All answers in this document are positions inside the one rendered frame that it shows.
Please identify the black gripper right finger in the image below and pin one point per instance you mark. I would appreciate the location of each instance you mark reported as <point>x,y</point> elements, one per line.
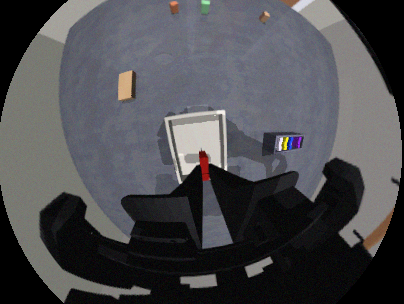
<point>237,197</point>

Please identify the white shallow tray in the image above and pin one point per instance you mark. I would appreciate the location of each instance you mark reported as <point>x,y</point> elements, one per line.
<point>189,133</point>

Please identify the small green block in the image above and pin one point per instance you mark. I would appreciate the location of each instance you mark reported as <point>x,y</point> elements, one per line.
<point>205,7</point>

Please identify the blue fuse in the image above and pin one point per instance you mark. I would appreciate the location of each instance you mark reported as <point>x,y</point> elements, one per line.
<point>288,145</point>

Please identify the small orange block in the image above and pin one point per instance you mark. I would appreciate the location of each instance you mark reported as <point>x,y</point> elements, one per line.
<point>263,16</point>
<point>174,7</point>

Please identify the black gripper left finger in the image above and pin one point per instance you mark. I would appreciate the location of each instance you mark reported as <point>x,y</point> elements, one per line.
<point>184,204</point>

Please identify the red fuse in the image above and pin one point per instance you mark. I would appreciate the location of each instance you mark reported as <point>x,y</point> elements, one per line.
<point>203,162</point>

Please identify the purple fuse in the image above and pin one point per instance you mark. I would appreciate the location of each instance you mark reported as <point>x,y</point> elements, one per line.
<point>296,141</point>

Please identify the tan rectangular block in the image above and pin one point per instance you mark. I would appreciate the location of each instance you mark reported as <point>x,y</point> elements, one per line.
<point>127,86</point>

